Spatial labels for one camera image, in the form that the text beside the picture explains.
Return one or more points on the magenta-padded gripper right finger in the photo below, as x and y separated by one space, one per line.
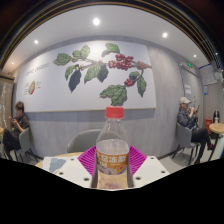
151 170

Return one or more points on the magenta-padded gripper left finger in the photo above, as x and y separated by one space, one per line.
71 171

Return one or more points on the clear red-capped drink bottle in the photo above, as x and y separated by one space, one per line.
112 150

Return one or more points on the grey chair at round table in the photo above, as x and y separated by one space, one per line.
81 140

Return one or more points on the person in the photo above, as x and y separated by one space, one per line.
18 126
188 118

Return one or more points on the red bin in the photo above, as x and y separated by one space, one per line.
208 125

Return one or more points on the small round wooden table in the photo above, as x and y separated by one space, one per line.
218 127

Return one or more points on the dark thermos flask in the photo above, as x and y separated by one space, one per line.
216 116

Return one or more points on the green exit sign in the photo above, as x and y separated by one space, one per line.
189 64

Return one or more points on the round ceiling lights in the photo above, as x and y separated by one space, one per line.
96 21

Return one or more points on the coffee plant wall poster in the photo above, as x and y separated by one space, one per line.
60 86

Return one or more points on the white wall notice sheet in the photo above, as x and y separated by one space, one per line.
187 89

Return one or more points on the wall notice board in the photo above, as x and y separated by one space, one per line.
208 75

